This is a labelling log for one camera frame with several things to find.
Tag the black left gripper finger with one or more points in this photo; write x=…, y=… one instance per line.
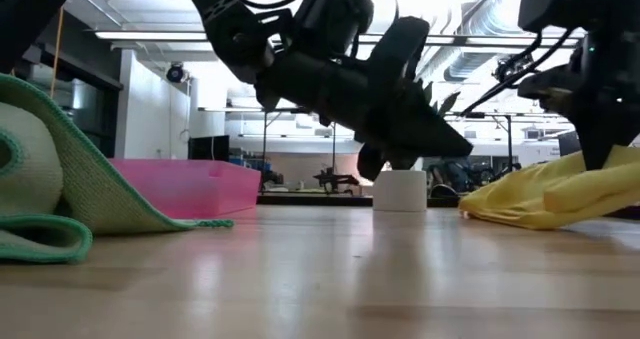
x=425, y=150
x=430, y=116

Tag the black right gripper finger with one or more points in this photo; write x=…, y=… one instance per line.
x=600, y=146

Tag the yellow microfiber towel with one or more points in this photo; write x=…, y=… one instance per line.
x=550, y=199

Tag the pink plastic bin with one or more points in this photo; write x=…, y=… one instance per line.
x=190, y=186

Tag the green microfiber towel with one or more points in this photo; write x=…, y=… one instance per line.
x=90, y=179

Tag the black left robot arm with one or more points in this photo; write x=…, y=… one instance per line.
x=235, y=29

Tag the black background robot arm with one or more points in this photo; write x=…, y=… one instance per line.
x=335, y=179

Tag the green plant in white pot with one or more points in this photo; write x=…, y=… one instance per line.
x=400, y=191

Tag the black background gantry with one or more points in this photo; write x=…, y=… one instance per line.
x=264, y=144

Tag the black ceiling spotlight cluster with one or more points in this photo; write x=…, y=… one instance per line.
x=505, y=69

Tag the black computer monitor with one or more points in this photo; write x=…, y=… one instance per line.
x=209, y=148

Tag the black ceiling camera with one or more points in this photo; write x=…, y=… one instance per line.
x=175, y=73

